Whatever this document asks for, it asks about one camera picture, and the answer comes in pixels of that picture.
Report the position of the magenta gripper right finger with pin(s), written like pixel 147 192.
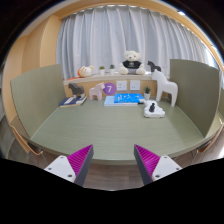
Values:
pixel 153 167

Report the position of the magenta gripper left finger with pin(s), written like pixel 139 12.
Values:
pixel 74 167

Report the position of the left wooden chair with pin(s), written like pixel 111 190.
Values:
pixel 28 147

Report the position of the wooden chair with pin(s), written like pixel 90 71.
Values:
pixel 28 147
pixel 204 147

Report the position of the right wooden chair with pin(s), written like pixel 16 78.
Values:
pixel 204 147

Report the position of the dark blue book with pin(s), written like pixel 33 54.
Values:
pixel 72 101

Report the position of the small potted plant on desk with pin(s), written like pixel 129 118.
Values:
pixel 147 91

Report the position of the light blue book underneath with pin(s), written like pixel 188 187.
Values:
pixel 109 101

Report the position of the bright blue book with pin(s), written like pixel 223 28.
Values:
pixel 128 98

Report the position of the dark grey wooden horse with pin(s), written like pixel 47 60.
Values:
pixel 76 90

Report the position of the pink wooden horse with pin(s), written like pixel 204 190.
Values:
pixel 96 92

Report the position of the left green divider panel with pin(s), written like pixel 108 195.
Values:
pixel 36 95

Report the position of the green divider panel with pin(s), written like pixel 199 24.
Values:
pixel 198 91
pixel 36 95

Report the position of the large white wooden horse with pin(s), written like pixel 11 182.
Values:
pixel 163 85

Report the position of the wooden shelf ledge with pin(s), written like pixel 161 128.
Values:
pixel 108 77

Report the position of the purple round number sign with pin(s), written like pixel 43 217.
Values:
pixel 110 88

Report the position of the right green divider panel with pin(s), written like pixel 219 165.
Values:
pixel 198 91

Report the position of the small round plush toy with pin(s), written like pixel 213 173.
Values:
pixel 85 71

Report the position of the small black horse figurine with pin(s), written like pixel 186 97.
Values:
pixel 153 66

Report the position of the small potted plant left shelf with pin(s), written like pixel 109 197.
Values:
pixel 102 70

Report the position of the small potted plant shelf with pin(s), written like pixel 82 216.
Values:
pixel 112 69
pixel 102 70

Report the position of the white teddy bear black shirt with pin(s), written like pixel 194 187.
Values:
pixel 131 64

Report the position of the small potted plant middle shelf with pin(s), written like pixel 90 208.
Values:
pixel 112 69

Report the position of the white grey curtain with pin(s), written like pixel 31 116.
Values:
pixel 100 36

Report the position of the white right wall socket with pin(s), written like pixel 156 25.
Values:
pixel 134 85

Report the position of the white wall socket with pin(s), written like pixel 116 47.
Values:
pixel 134 85
pixel 121 85

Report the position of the white left wall socket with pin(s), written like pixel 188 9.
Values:
pixel 121 85

